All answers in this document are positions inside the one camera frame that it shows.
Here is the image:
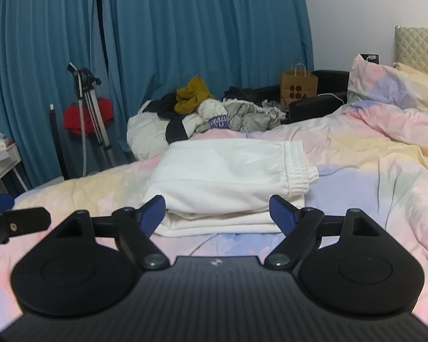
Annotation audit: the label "white zip sweatshirt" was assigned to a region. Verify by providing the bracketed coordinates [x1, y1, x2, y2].
[143, 138, 318, 237]

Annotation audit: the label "grey white crumpled clothes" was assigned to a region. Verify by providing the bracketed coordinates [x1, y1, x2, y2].
[195, 99, 286, 134]

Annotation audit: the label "white dressing table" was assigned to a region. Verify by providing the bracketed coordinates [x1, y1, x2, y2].
[0, 143, 29, 194]

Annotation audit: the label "tissue box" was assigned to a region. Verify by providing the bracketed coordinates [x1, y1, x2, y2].
[0, 133, 14, 152]

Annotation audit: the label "white puffer jacket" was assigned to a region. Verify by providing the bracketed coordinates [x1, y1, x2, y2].
[127, 100, 203, 160]

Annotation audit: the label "black garment on pile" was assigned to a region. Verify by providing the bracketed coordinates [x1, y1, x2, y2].
[144, 93, 189, 144]

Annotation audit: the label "red garment on stand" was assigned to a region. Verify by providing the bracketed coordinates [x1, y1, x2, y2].
[63, 97, 113, 135]

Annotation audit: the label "mustard yellow garment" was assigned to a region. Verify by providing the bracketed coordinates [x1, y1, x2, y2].
[174, 76, 214, 115]

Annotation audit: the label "brown paper shopping bag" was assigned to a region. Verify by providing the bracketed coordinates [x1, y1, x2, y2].
[280, 63, 318, 108]

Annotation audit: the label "garment steamer stand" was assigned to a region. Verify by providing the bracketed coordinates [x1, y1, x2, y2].
[67, 62, 116, 177]

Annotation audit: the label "pastel pillow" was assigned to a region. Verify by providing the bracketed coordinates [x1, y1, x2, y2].
[347, 56, 428, 113]

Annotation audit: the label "blue curtain left panel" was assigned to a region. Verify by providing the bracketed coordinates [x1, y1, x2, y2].
[0, 0, 106, 187]

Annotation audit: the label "blue curtain panel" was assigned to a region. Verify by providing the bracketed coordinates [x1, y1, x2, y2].
[102, 0, 314, 149]
[0, 0, 106, 187]

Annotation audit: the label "blue curtain right panel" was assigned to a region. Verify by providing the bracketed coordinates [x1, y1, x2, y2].
[102, 0, 314, 149]

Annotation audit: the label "beige quilted headboard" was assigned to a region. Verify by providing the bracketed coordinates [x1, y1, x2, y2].
[394, 26, 428, 75]

